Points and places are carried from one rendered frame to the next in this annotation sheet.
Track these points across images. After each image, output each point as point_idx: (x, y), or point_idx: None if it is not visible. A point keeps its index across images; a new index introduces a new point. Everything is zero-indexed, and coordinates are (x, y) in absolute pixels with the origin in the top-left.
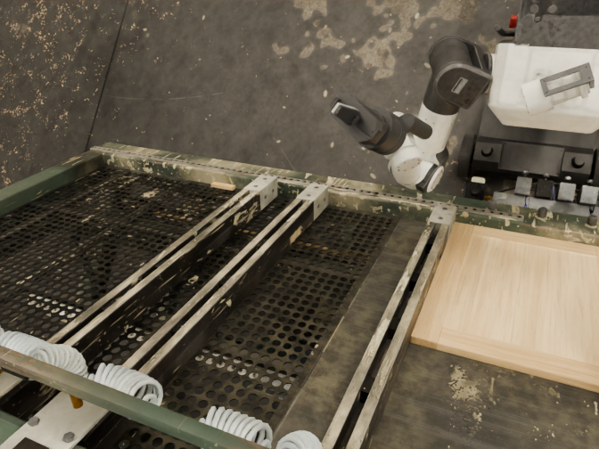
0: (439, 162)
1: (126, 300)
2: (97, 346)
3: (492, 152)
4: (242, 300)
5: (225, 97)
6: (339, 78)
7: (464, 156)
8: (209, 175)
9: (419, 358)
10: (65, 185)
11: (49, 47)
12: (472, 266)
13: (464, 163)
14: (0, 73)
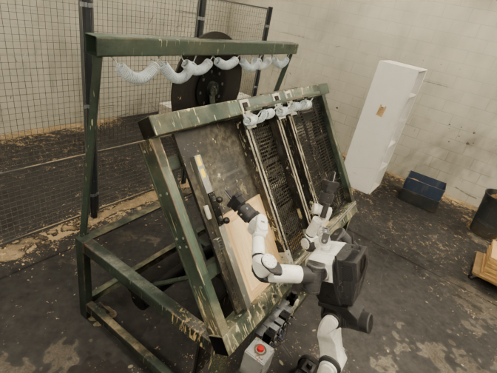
0: (310, 243)
1: (297, 146)
2: (288, 135)
3: (308, 368)
4: (285, 176)
5: (377, 292)
6: (375, 341)
7: (310, 357)
8: (332, 221)
9: (253, 189)
10: (341, 183)
11: (421, 243)
12: (267, 244)
13: (306, 357)
14: (411, 225)
